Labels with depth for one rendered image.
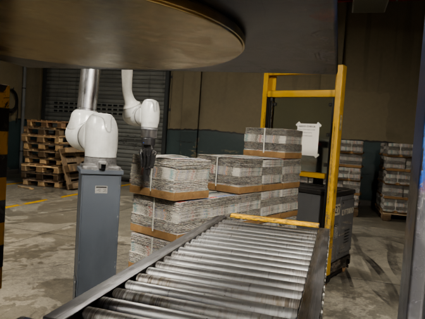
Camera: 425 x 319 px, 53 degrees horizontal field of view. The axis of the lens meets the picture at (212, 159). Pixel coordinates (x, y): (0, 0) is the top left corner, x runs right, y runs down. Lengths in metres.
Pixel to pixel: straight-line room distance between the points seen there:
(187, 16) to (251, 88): 9.19
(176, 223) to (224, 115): 7.35
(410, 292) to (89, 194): 1.69
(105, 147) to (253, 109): 7.50
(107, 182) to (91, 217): 0.18
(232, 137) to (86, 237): 7.58
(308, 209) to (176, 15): 3.68
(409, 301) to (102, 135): 1.70
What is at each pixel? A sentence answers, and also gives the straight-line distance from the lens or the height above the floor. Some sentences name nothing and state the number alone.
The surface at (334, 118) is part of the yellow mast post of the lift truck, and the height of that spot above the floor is 1.41.
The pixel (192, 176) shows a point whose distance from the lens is 2.41.
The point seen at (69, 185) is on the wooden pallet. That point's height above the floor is 0.10.
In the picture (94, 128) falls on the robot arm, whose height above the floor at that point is 1.20.
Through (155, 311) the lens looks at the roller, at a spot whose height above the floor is 0.80.
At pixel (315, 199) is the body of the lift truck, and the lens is 3.94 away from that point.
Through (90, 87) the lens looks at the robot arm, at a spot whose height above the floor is 1.41.
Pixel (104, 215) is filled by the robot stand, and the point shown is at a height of 0.78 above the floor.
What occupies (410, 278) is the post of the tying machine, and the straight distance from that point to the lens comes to 0.69.
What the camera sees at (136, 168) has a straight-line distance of 2.55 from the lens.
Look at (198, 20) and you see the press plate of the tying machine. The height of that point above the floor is 1.29.
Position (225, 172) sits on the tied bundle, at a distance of 2.85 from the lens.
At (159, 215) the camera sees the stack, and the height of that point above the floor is 0.73.
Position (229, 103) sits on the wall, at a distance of 9.61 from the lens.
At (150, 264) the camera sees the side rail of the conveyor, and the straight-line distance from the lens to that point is 1.34.
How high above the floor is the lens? 1.19
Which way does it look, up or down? 3 degrees down
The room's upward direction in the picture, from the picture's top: 4 degrees clockwise
